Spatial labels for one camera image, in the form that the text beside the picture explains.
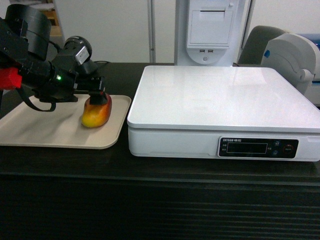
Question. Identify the black slatted checkout counter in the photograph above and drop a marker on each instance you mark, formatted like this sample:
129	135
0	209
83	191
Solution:
109	194

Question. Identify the white checkout scale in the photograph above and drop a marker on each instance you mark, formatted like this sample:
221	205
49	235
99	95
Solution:
245	113

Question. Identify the red yellow mango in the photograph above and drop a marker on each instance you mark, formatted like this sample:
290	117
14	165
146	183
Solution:
94	116

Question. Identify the white vertical pole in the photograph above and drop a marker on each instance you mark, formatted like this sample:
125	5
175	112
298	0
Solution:
151	31

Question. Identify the white label printer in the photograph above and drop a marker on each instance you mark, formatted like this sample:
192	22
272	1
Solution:
297	59

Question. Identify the black barcode scanner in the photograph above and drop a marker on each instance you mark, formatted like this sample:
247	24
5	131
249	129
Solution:
81	51

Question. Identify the white receipt printer kiosk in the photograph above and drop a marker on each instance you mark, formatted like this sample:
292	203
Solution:
209	32

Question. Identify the beige plastic tray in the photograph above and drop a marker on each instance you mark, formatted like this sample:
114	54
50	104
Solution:
62	128

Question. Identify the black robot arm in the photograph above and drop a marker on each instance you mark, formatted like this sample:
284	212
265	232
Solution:
24	41

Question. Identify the red gripper mount block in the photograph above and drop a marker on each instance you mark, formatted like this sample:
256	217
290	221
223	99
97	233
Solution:
10	78

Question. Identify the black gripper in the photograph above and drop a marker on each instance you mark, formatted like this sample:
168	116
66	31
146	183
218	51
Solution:
57	81

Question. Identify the grey office chair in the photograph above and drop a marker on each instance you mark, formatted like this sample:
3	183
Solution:
254	48

